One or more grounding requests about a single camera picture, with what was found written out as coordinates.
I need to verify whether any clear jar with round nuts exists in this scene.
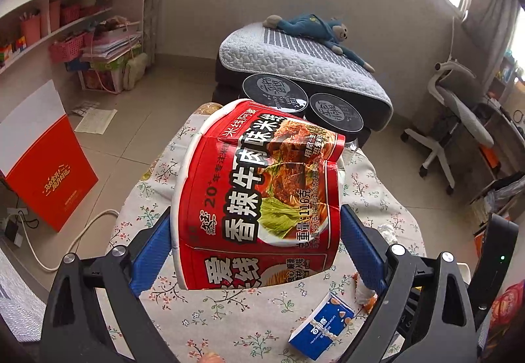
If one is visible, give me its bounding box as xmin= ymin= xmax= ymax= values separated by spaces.
xmin=308 ymin=92 xmax=364 ymax=151

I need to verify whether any dark grey ottoman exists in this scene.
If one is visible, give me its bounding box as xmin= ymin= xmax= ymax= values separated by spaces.
xmin=212 ymin=21 xmax=393 ymax=151

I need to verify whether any stack of papers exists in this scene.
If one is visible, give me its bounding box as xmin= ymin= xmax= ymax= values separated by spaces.
xmin=80 ymin=25 xmax=144 ymax=60

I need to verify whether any red and white paper bag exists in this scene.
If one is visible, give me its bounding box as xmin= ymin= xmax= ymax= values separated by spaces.
xmin=0 ymin=80 xmax=99 ymax=232

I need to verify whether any blue and white milk carton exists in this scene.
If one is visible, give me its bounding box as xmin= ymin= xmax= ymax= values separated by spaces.
xmin=288 ymin=291 xmax=355 ymax=361

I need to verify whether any pink pen cup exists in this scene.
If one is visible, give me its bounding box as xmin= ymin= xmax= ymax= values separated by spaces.
xmin=20 ymin=14 xmax=42 ymax=46

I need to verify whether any paper sheet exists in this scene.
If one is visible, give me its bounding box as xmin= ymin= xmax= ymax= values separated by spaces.
xmin=74 ymin=109 xmax=118 ymax=134

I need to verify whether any white power strip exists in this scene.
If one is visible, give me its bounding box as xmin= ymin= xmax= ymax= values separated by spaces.
xmin=0 ymin=207 xmax=29 ymax=245

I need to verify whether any wooden desk with hutch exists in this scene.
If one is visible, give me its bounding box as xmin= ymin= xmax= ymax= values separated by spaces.
xmin=476 ymin=55 xmax=525 ymax=200

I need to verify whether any red instant noodle bowl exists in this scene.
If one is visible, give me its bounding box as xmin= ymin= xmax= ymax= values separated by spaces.
xmin=171 ymin=98 xmax=347 ymax=291

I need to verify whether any small pink basket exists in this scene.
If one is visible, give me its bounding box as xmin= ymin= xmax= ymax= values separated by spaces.
xmin=61 ymin=4 xmax=80 ymax=25

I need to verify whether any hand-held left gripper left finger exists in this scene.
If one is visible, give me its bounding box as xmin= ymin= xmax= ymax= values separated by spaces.
xmin=39 ymin=205 xmax=181 ymax=363

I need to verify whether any white tote bag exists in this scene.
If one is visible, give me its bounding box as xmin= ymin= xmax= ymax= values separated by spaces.
xmin=123 ymin=52 xmax=148 ymax=91

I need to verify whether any blue plush monkey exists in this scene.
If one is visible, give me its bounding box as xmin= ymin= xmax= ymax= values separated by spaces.
xmin=262 ymin=13 xmax=376 ymax=73

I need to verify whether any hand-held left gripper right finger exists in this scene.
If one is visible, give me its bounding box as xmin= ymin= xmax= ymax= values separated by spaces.
xmin=338 ymin=204 xmax=478 ymax=363

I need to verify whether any grey office chair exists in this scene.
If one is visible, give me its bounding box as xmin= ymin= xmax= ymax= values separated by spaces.
xmin=401 ymin=60 xmax=495 ymax=195

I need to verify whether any white cable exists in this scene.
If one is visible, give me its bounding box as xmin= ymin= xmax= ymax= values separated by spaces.
xmin=16 ymin=209 xmax=119 ymax=271

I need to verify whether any clear jar with pistachios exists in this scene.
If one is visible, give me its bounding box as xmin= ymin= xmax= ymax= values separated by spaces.
xmin=241 ymin=74 xmax=309 ymax=120

